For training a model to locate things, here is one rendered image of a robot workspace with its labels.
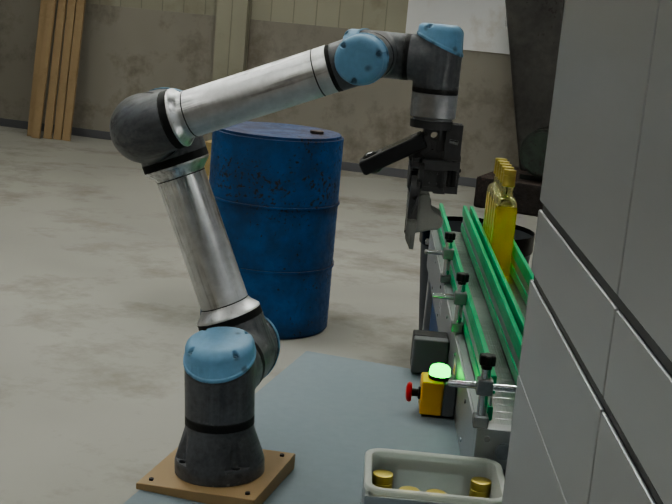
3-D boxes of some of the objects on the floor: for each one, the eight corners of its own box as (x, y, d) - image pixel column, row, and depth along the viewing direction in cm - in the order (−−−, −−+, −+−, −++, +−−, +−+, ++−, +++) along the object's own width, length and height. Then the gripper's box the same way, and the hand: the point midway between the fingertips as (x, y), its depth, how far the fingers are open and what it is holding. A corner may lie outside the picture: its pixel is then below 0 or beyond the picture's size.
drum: (341, 315, 599) (358, 128, 579) (310, 348, 538) (328, 140, 519) (222, 298, 612) (235, 114, 592) (179, 328, 551) (192, 125, 532)
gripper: (465, 126, 188) (451, 257, 192) (460, 119, 199) (446, 242, 204) (411, 121, 188) (398, 252, 192) (409, 114, 200) (397, 237, 204)
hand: (407, 238), depth 198 cm, fingers open, 5 cm apart
